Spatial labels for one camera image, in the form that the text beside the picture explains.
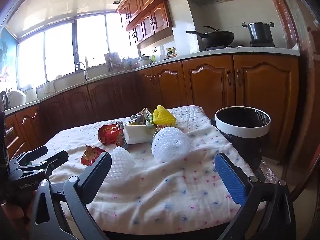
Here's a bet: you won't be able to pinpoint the white printed tablecloth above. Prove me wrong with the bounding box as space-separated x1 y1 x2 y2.
41 105 265 233

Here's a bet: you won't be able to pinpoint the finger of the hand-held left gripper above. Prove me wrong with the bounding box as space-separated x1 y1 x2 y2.
17 150 69 178
10 146 48 167

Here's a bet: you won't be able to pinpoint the white kitchen countertop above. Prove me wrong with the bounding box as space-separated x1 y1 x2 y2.
4 44 300 117

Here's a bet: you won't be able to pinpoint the red snack wrapper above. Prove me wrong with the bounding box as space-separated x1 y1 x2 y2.
80 144 107 167

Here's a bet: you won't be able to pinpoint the chrome faucet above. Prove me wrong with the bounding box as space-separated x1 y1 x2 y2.
76 62 88 81

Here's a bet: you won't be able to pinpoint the yellow toy corn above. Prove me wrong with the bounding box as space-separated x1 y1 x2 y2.
152 105 177 125

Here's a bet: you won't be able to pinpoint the white countertop appliance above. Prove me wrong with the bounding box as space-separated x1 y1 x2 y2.
21 86 38 102

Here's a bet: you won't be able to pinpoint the black wok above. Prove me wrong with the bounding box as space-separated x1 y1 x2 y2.
186 26 235 47

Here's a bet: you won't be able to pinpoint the crushed red can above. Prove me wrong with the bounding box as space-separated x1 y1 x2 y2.
98 124 124 146

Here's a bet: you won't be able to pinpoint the black induction cooker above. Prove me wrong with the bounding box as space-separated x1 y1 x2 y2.
250 40 275 47

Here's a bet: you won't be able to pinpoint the wooden base cabinets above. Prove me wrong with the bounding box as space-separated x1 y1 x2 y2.
4 54 300 170

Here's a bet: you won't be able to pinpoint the large white foam net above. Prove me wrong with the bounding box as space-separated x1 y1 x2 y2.
151 127 191 163

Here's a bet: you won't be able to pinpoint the wooden wall cabinets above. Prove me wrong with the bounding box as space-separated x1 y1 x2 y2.
117 0 184 46

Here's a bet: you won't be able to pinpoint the white rice cooker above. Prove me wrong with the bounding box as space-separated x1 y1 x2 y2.
7 89 27 105

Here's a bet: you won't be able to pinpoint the white rimmed trash bin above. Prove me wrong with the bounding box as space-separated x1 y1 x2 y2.
211 106 271 171

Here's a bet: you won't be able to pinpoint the dark cooking pot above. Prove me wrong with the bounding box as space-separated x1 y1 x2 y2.
242 22 275 44

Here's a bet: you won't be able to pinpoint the white and red carton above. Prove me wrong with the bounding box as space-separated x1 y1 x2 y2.
116 124 157 148

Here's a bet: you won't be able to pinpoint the green snack wrapper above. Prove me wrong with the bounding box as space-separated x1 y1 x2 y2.
125 107 157 130

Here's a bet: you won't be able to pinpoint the black kettle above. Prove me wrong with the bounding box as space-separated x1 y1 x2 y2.
0 90 9 111

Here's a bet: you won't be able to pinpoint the gas stove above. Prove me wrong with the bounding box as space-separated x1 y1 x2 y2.
205 44 250 51

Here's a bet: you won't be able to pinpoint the utensil holder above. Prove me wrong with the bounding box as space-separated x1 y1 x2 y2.
104 52 120 72

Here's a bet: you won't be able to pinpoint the kitchen window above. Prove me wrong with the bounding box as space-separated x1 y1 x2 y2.
15 12 139 90

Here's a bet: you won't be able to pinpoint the small white foam net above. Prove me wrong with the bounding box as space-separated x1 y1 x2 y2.
106 146 135 180

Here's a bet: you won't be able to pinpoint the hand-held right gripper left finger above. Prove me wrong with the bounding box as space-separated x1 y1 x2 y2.
29 151 113 240

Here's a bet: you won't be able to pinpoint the white lidded pot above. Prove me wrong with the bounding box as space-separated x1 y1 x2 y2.
138 54 150 67

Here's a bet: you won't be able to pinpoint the person's left hand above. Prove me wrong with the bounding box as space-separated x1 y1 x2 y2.
0 197 35 228

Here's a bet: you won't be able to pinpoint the wooden door frame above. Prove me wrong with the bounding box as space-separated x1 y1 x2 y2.
270 0 320 195

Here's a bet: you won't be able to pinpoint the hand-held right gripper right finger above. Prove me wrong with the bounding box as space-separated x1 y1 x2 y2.
214 152 297 240

